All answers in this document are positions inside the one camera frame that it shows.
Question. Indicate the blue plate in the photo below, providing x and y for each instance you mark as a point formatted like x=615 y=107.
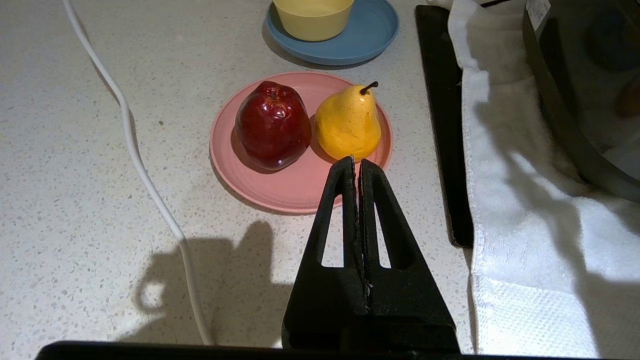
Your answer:
x=370 y=35

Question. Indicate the yellow bowl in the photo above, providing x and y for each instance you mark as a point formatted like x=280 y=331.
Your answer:
x=312 y=20

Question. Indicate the white towel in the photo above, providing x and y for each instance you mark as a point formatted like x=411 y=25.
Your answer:
x=525 y=225

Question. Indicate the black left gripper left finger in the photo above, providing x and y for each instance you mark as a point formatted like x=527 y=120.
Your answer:
x=325 y=305

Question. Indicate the black rice cooker body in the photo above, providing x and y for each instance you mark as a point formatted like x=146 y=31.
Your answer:
x=585 y=90

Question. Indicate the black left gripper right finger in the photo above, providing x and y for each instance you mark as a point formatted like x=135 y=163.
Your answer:
x=410 y=310

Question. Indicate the yellow pear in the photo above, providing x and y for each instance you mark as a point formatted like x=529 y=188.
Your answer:
x=347 y=125

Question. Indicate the dark red apple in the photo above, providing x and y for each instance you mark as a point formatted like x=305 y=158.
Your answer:
x=272 y=125

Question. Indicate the black flat mat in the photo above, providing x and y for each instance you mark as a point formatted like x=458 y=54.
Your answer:
x=442 y=125

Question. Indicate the pink plate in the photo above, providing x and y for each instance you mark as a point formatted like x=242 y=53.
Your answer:
x=290 y=187

